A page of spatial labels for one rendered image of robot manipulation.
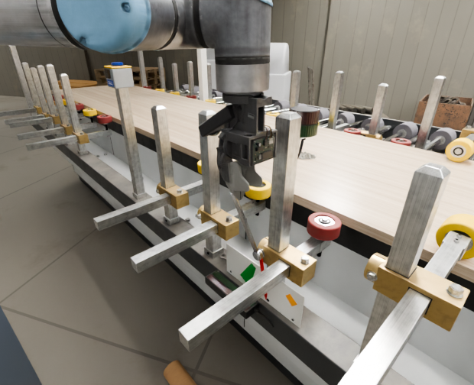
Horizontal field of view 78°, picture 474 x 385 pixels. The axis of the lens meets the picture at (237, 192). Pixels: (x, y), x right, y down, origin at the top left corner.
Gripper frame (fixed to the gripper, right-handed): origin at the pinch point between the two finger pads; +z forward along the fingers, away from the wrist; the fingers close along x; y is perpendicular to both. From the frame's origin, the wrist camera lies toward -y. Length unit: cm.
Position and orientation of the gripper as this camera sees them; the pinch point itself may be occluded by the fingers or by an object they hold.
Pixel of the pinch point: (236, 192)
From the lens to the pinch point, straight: 60.5
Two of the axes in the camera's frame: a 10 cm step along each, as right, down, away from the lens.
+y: 6.7, 3.2, -6.7
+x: 7.4, -3.2, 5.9
